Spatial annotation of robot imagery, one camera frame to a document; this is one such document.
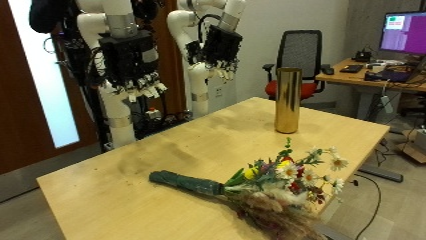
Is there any cardboard box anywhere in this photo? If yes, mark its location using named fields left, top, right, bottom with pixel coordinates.
left=396, top=129, right=426, bottom=164

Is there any black mesh chair red seat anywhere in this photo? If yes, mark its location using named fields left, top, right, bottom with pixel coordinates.
left=263, top=29, right=334, bottom=101

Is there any computer monitor purple screen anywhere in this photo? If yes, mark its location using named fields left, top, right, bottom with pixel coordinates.
left=378, top=10, right=426, bottom=56

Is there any wooden office desk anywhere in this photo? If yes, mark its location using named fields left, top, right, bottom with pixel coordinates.
left=316, top=58, right=426, bottom=121

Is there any black hanging jacket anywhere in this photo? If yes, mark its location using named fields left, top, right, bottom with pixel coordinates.
left=28, top=0, right=72, bottom=34

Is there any tall gold cylinder vase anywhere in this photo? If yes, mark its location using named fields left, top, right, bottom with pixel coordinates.
left=273, top=67, right=304, bottom=134

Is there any red emergency stop button box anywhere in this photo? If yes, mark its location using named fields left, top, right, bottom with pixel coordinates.
left=145, top=107, right=164, bottom=122

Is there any brown door with glass panel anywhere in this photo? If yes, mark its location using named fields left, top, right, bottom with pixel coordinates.
left=0, top=0, right=99, bottom=174

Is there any black floor cable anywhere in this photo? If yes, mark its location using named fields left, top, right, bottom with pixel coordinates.
left=352, top=173, right=384, bottom=240

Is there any black desk device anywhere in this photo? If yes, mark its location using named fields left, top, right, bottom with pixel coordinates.
left=352, top=48, right=373, bottom=63

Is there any flower bouquet with green handle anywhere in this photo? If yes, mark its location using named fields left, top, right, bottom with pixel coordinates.
left=148, top=137, right=350, bottom=240

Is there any grey table foot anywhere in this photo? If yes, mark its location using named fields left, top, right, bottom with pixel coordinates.
left=357, top=163, right=405, bottom=183

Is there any black keyboard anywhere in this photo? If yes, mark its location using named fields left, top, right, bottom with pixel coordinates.
left=338, top=64, right=365, bottom=74

